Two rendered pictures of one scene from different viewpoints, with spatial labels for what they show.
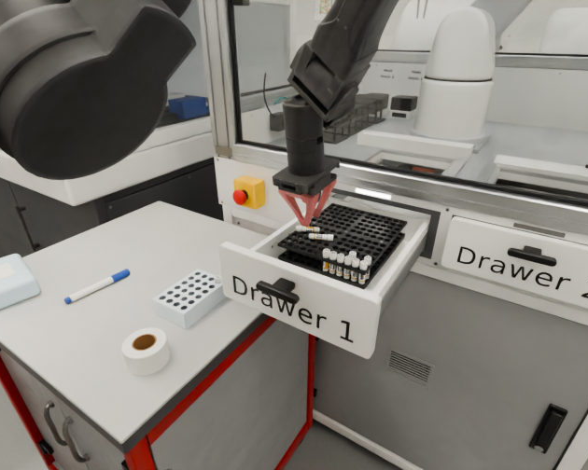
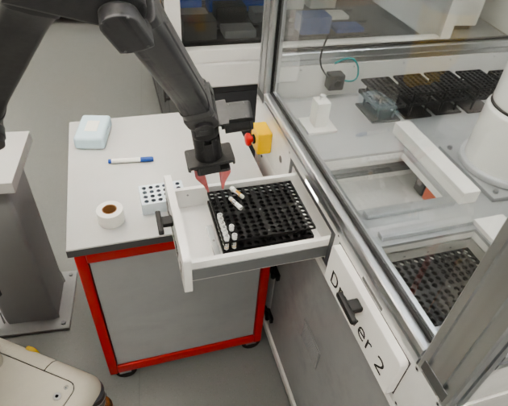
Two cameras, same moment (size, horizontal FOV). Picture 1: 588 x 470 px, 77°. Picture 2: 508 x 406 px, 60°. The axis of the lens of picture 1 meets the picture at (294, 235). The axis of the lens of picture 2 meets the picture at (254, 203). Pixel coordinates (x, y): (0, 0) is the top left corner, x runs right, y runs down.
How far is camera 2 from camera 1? 0.69 m
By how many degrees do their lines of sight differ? 33
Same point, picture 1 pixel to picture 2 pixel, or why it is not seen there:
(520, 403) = not seen: outside the picture
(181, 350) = (129, 225)
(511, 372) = (350, 395)
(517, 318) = (359, 355)
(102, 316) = (116, 180)
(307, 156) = (197, 149)
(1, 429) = not seen: hidden behind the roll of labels
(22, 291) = (93, 143)
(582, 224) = (390, 309)
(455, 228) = (333, 253)
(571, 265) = (373, 335)
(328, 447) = (265, 366)
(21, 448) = not seen: hidden behind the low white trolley
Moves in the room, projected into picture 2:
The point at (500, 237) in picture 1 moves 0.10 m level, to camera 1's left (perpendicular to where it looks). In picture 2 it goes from (349, 280) to (309, 254)
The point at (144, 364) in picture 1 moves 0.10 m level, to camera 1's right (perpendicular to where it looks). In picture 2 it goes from (101, 221) to (124, 240)
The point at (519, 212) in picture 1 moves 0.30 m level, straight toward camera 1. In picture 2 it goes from (364, 270) to (213, 297)
